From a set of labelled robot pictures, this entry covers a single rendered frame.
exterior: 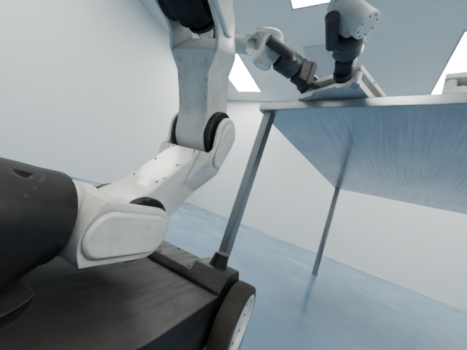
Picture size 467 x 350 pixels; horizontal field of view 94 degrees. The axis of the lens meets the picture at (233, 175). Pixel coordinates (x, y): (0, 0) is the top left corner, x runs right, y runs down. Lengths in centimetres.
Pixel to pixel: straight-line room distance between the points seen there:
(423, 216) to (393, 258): 79
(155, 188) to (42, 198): 22
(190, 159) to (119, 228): 26
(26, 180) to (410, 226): 437
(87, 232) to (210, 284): 34
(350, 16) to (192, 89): 43
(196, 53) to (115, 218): 45
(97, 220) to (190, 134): 36
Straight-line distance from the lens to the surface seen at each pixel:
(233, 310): 60
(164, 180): 54
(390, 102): 88
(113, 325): 44
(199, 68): 64
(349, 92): 90
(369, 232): 432
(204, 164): 60
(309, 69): 94
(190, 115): 66
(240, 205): 95
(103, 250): 44
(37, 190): 39
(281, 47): 83
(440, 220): 449
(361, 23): 69
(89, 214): 41
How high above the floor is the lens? 40
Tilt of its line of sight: 7 degrees up
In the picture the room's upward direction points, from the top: 19 degrees clockwise
